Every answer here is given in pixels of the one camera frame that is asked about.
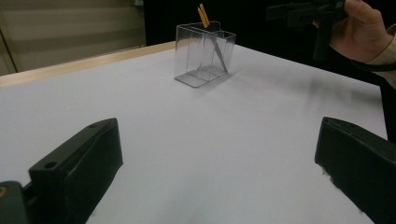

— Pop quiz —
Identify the clear acrylic organizer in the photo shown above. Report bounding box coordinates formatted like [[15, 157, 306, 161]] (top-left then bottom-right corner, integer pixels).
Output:
[[173, 21, 237, 89]]

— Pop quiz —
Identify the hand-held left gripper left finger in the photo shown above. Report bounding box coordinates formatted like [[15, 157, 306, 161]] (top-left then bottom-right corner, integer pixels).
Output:
[[28, 117, 124, 224]]

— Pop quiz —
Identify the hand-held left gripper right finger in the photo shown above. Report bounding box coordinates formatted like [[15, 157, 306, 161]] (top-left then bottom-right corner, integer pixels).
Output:
[[314, 116, 396, 224]]

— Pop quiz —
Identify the black wrist strap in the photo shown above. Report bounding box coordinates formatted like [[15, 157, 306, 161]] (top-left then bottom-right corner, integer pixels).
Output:
[[349, 59, 396, 74]]

